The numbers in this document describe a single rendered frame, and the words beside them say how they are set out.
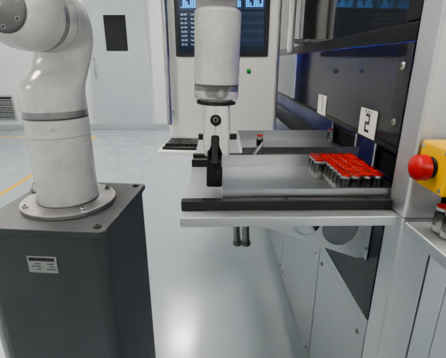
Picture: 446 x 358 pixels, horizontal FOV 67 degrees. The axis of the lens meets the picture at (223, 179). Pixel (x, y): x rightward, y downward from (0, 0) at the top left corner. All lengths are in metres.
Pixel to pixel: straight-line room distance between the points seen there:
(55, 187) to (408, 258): 0.69
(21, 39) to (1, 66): 6.46
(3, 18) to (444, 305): 0.93
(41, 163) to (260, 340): 1.22
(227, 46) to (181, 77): 0.97
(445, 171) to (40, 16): 0.65
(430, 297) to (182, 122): 1.20
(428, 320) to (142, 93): 5.82
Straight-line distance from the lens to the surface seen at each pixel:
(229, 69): 0.63
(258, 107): 1.56
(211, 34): 0.63
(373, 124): 0.79
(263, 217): 0.62
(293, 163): 0.92
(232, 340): 1.63
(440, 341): 0.90
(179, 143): 1.42
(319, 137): 1.28
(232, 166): 0.90
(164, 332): 1.69
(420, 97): 0.65
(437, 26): 0.64
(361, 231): 0.81
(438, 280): 0.79
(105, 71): 6.39
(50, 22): 0.66
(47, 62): 0.77
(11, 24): 0.65
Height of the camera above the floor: 1.15
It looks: 19 degrees down
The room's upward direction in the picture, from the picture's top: straight up
